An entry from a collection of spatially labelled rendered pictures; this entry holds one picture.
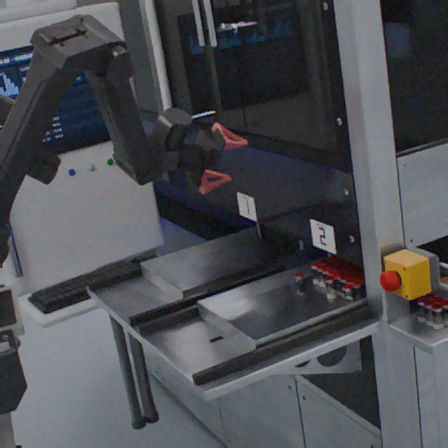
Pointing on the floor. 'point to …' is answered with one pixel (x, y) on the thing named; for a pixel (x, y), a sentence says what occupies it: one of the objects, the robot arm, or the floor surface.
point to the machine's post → (378, 209)
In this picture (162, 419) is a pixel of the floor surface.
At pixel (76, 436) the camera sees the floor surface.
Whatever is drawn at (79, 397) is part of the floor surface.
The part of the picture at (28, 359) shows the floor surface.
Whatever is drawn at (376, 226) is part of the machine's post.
